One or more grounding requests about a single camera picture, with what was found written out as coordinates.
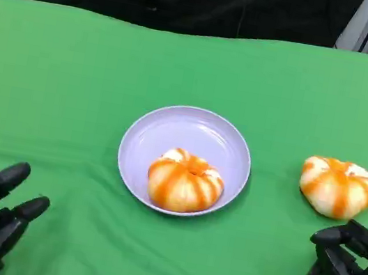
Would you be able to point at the orange white toy bread roll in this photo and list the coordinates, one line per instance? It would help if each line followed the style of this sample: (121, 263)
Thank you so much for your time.
(335, 191)
(182, 186)

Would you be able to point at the green table cloth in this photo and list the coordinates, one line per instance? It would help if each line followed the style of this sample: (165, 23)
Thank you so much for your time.
(249, 85)

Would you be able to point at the lilac plate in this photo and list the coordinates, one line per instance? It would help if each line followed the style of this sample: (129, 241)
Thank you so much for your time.
(185, 130)

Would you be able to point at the grey metal frame post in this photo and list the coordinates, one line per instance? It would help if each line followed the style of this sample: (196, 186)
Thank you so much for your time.
(359, 29)

